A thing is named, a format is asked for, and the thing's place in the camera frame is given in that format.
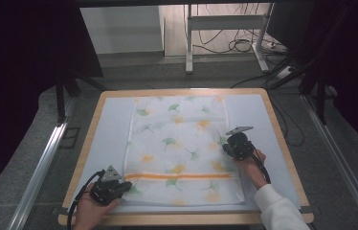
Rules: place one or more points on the black floor grate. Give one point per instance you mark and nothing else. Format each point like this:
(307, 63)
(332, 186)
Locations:
(69, 138)

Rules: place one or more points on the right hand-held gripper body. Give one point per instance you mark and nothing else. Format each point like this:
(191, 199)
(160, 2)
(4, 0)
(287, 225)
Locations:
(240, 145)

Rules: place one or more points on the wooden framed table board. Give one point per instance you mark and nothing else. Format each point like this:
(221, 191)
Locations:
(113, 127)

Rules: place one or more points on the white desk frame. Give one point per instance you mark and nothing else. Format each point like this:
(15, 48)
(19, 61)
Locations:
(225, 22)

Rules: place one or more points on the white cabinet panel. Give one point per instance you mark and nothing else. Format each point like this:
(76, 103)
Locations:
(119, 30)

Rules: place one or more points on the dark curtain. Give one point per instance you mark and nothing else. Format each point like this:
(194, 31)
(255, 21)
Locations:
(17, 80)
(355, 64)

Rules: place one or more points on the white power strip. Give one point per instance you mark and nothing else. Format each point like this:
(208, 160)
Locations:
(285, 72)
(276, 47)

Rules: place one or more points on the black stand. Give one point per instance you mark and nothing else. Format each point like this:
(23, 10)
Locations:
(320, 96)
(60, 99)

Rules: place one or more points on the person's left hand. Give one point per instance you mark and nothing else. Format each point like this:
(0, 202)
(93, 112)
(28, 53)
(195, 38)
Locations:
(87, 211)

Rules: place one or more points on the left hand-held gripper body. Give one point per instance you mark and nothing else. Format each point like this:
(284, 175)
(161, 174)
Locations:
(105, 191)

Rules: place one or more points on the aluminium floor rail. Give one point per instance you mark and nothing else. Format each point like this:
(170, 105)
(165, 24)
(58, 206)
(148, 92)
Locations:
(343, 166)
(40, 172)

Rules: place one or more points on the grey tape piece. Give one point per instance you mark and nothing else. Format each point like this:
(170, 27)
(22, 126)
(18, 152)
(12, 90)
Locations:
(306, 210)
(57, 211)

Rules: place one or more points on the white leaf-print cloth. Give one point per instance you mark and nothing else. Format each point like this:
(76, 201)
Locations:
(180, 143)

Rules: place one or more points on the person's right hand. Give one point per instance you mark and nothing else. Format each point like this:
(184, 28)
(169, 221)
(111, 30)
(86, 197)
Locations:
(250, 169)

